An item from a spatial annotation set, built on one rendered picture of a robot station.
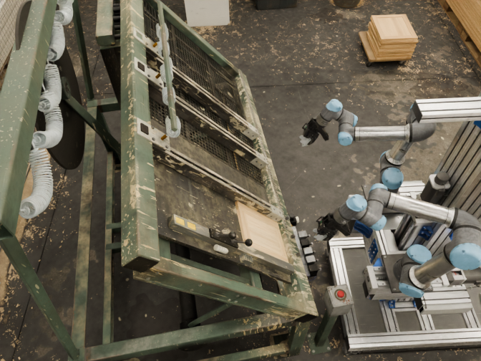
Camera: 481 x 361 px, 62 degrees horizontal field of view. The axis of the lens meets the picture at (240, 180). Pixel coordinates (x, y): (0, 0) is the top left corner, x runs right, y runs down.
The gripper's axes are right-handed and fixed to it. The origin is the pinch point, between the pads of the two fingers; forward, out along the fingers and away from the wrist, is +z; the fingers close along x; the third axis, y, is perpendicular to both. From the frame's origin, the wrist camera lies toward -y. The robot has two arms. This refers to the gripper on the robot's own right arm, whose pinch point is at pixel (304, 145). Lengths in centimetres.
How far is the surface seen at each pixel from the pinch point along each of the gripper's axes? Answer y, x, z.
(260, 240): 16, 51, 34
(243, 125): 19, -45, 39
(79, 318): 98, 80, 111
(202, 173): 61, 34, 11
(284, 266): 0, 63, 37
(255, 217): 18, 36, 35
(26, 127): 139, 63, -23
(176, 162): 77, 35, 5
